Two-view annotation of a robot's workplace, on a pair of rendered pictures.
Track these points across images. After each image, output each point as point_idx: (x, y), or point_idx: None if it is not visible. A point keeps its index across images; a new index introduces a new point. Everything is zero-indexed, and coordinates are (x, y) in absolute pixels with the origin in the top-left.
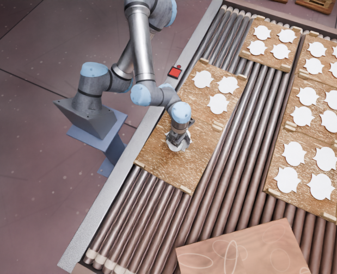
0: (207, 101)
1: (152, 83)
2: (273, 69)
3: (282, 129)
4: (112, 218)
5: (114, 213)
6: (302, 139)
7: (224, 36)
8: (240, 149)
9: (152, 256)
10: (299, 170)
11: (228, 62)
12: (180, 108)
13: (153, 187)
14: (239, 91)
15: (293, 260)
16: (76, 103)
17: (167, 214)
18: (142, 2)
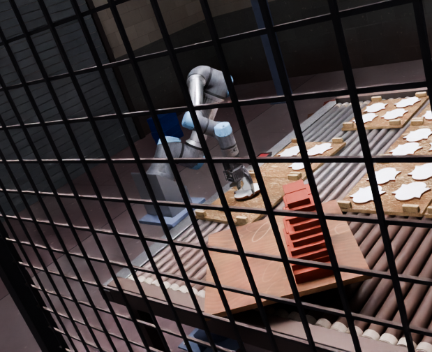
0: (290, 165)
1: (198, 112)
2: (384, 129)
3: (377, 164)
4: (161, 253)
5: (164, 251)
6: (401, 165)
7: (330, 122)
8: None
9: (192, 270)
10: (388, 186)
11: (329, 137)
12: (220, 124)
13: None
14: (332, 150)
15: (331, 221)
16: (149, 168)
17: None
18: (197, 73)
